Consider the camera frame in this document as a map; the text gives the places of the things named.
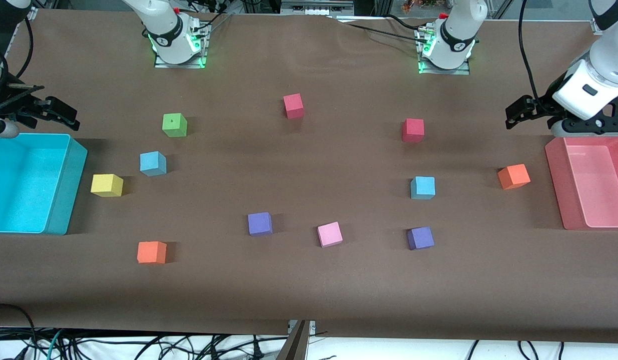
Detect light blue foam block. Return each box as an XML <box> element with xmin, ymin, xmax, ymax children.
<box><xmin>139</xmin><ymin>151</ymin><xmax>167</xmax><ymax>177</ymax></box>
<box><xmin>410</xmin><ymin>176</ymin><xmax>436</xmax><ymax>201</ymax></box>

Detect orange foam block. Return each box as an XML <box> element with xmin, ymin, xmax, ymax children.
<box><xmin>137</xmin><ymin>241</ymin><xmax>167</xmax><ymax>265</ymax></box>
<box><xmin>498</xmin><ymin>163</ymin><xmax>531</xmax><ymax>191</ymax></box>

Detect cyan plastic bin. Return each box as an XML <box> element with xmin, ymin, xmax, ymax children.
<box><xmin>0</xmin><ymin>132</ymin><xmax>88</xmax><ymax>236</ymax></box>

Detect yellow foam block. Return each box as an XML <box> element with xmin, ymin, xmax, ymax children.
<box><xmin>90</xmin><ymin>173</ymin><xmax>124</xmax><ymax>198</ymax></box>

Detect aluminium profile corner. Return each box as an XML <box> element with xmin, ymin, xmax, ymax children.
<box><xmin>11</xmin><ymin>0</ymin><xmax>39</xmax><ymax>22</ymax></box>

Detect red plastic bin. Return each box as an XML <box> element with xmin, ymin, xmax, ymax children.
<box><xmin>545</xmin><ymin>135</ymin><xmax>618</xmax><ymax>231</ymax></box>

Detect red foam block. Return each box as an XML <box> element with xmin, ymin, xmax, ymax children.
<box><xmin>402</xmin><ymin>118</ymin><xmax>425</xmax><ymax>144</ymax></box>
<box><xmin>283</xmin><ymin>93</ymin><xmax>305</xmax><ymax>120</ymax></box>

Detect green foam block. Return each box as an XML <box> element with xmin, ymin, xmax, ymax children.
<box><xmin>162</xmin><ymin>113</ymin><xmax>188</xmax><ymax>138</ymax></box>

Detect orange background objects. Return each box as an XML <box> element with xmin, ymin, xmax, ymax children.
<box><xmin>402</xmin><ymin>0</ymin><xmax>440</xmax><ymax>13</ymax></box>

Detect purple foam block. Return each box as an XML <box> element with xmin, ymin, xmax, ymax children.
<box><xmin>407</xmin><ymin>226</ymin><xmax>435</xmax><ymax>251</ymax></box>
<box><xmin>248</xmin><ymin>212</ymin><xmax>273</xmax><ymax>237</ymax></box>

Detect pink foam block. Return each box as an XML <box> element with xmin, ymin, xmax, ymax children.
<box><xmin>317</xmin><ymin>221</ymin><xmax>343</xmax><ymax>248</ymax></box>

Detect brown table cloth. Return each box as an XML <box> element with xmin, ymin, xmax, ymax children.
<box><xmin>0</xmin><ymin>9</ymin><xmax>618</xmax><ymax>345</ymax></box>

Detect dark metal bar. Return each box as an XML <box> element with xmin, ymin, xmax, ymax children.
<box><xmin>276</xmin><ymin>320</ymin><xmax>310</xmax><ymax>360</ymax></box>

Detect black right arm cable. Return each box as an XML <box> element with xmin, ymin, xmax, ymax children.
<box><xmin>0</xmin><ymin>15</ymin><xmax>35</xmax><ymax>117</ymax></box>

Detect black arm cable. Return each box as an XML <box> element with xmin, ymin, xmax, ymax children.
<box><xmin>0</xmin><ymin>15</ymin><xmax>35</xmax><ymax>117</ymax></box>
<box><xmin>517</xmin><ymin>0</ymin><xmax>544</xmax><ymax>103</ymax></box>

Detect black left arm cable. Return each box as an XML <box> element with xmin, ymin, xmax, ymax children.
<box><xmin>517</xmin><ymin>0</ymin><xmax>544</xmax><ymax>103</ymax></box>

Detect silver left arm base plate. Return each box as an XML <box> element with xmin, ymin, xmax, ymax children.
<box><xmin>418</xmin><ymin>59</ymin><xmax>472</xmax><ymax>76</ymax></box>

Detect black cable on cloth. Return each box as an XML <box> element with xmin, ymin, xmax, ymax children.
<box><xmin>334</xmin><ymin>14</ymin><xmax>425</xmax><ymax>42</ymax></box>

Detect black looped floor cable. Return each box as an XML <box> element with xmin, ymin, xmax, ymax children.
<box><xmin>0</xmin><ymin>302</ymin><xmax>38</xmax><ymax>360</ymax></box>

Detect teal cable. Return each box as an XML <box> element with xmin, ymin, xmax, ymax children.
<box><xmin>46</xmin><ymin>328</ymin><xmax>65</xmax><ymax>360</ymax></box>

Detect silver aluminium frame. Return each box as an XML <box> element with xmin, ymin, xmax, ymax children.
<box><xmin>281</xmin><ymin>0</ymin><xmax>354</xmax><ymax>16</ymax></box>

